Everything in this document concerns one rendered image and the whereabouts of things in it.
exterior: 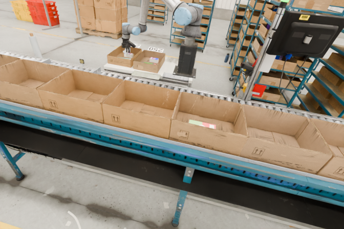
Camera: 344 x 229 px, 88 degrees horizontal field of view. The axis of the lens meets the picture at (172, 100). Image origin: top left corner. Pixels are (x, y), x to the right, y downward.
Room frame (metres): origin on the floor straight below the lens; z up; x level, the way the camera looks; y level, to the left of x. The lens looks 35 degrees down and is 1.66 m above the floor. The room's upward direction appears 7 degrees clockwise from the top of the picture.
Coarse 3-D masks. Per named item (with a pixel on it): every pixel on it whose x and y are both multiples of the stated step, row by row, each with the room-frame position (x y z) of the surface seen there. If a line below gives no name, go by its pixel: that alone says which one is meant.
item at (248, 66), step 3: (243, 63) 1.53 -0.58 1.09; (246, 63) 1.53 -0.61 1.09; (249, 63) 1.54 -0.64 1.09; (243, 66) 1.52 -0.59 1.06; (246, 66) 1.52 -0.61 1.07; (249, 66) 1.51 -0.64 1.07; (252, 66) 1.51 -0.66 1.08; (246, 69) 1.52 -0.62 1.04; (249, 69) 1.51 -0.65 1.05; (252, 69) 1.51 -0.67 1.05; (246, 72) 1.53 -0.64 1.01; (249, 72) 1.53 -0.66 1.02
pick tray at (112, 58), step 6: (120, 48) 2.22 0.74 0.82; (132, 48) 2.23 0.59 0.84; (138, 48) 2.22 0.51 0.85; (108, 54) 1.90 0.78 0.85; (114, 54) 2.05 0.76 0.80; (120, 54) 2.17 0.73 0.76; (138, 54) 2.09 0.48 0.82; (108, 60) 1.87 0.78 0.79; (114, 60) 1.86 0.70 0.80; (120, 60) 1.85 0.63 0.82; (126, 60) 1.85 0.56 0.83; (132, 60) 1.89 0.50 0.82; (126, 66) 1.85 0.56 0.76
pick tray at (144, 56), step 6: (144, 54) 2.19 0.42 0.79; (150, 54) 2.18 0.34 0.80; (156, 54) 2.18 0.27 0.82; (162, 54) 2.17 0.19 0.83; (138, 60) 1.98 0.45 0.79; (144, 60) 2.07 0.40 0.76; (162, 60) 2.00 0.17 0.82; (138, 66) 1.81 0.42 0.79; (144, 66) 1.80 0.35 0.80; (150, 66) 1.80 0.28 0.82; (156, 66) 1.79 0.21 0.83; (156, 72) 1.79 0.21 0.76
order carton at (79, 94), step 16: (64, 80) 1.02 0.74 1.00; (80, 80) 1.09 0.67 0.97; (96, 80) 1.07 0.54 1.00; (112, 80) 1.06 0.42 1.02; (48, 96) 0.81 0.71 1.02; (64, 96) 0.79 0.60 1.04; (80, 96) 1.01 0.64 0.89; (96, 96) 1.04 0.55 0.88; (64, 112) 0.79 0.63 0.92; (80, 112) 0.78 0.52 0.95; (96, 112) 0.77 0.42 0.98
